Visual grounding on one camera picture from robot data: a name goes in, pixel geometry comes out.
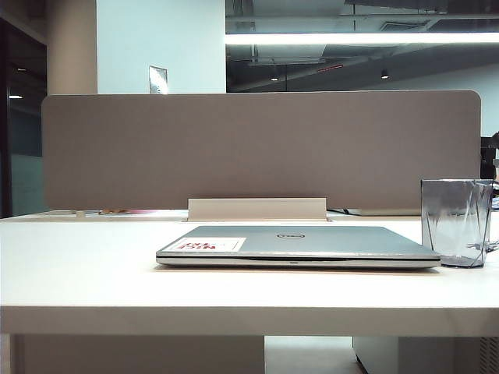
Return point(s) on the person in dark clothes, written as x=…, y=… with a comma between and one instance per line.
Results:
x=489, y=156

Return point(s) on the pink papers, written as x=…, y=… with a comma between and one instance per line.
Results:
x=136, y=211

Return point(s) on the white desk support panel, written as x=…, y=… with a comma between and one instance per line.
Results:
x=136, y=356

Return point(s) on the clear square plastic cup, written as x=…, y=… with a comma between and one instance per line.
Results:
x=452, y=218

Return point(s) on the silver Dell laptop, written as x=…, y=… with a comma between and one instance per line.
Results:
x=331, y=243

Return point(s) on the white red-lettered sticker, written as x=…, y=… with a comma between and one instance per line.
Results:
x=206, y=244

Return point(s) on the red ceiling LED sign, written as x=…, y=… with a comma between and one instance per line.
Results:
x=329, y=69

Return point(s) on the beige fabric desk partition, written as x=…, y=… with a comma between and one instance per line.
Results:
x=273, y=148

